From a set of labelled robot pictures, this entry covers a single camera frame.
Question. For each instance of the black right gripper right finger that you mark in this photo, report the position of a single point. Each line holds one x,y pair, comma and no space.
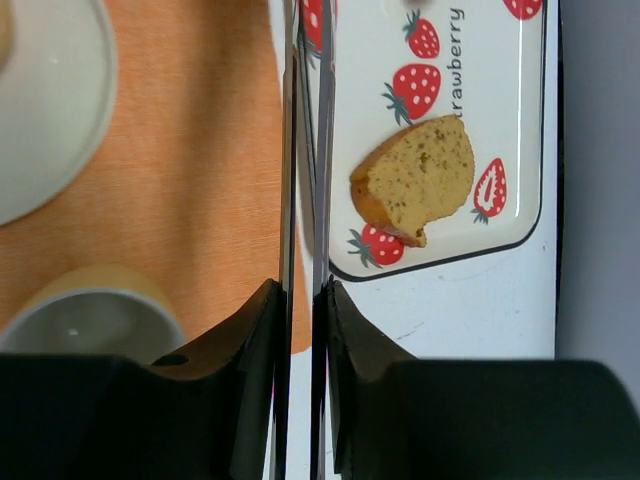
368,428

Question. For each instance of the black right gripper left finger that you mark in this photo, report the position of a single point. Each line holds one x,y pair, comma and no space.
216,416

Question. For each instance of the stainless steel tongs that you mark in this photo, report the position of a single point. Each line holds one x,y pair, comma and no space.
306,167

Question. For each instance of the brown bread slice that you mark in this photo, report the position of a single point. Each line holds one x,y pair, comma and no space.
422,174

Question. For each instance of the yellow mug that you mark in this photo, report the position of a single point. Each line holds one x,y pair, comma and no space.
99,309

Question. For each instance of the orange cloth placemat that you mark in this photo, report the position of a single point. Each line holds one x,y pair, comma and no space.
185,188

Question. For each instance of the strawberry print serving tray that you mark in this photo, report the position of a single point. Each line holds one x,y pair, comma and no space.
402,63

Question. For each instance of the plate with leaf design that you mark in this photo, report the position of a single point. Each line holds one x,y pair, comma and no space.
58,92

